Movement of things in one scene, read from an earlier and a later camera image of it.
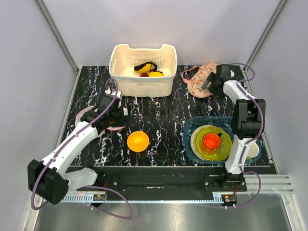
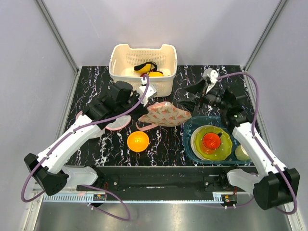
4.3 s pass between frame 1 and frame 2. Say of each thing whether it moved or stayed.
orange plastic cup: stayed
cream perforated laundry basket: stayed
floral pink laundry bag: moved
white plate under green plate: stayed
